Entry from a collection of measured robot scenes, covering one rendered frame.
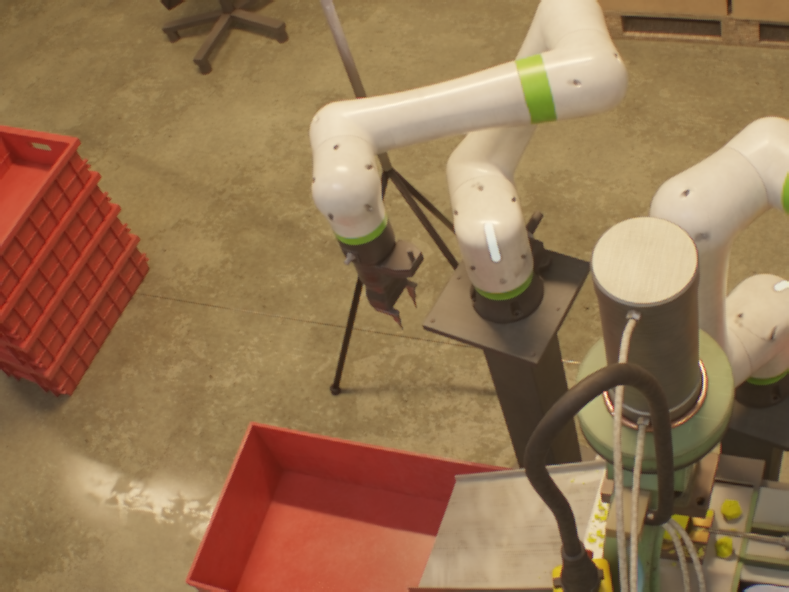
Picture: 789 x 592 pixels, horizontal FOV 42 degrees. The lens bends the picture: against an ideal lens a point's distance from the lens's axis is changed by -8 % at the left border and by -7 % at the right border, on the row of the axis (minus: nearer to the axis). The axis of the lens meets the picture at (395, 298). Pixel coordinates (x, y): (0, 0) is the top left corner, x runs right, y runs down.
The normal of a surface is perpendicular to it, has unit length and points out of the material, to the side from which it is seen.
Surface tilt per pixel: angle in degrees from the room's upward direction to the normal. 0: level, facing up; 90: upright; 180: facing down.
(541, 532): 30
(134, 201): 0
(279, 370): 0
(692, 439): 0
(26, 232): 90
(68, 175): 90
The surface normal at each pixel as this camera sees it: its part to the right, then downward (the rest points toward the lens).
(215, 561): 0.92, 0.11
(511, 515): -0.66, -0.57
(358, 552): -0.24, -0.58
